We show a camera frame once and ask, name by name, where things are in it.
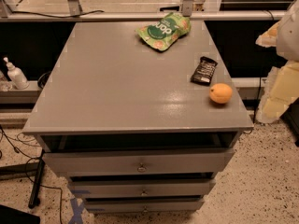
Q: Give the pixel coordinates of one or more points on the green rice chip bag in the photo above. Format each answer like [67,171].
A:
[165,32]

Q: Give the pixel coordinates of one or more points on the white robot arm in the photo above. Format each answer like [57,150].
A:
[288,34]

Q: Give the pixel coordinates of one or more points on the grey drawer cabinet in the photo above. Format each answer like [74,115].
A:
[110,92]

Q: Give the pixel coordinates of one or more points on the top grey drawer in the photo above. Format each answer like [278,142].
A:
[146,162]

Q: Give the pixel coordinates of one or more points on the grey drawer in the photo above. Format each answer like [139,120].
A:
[142,188]
[146,162]
[144,205]

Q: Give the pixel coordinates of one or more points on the black snack bar wrapper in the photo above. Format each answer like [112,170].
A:
[204,72]

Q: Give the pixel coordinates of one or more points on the orange fruit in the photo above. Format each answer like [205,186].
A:
[220,93]

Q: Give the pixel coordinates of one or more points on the middle grey drawer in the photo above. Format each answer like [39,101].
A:
[142,188]

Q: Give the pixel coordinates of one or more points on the bottom grey drawer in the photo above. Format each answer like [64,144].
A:
[144,205]

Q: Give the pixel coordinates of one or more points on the blue tape cross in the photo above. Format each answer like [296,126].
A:
[79,213]

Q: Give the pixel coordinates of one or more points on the white pump bottle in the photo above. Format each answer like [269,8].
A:
[16,75]

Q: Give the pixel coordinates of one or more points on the black floor stand leg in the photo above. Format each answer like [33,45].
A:
[34,200]

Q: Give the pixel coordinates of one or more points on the metal frame rail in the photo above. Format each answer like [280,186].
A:
[234,15]

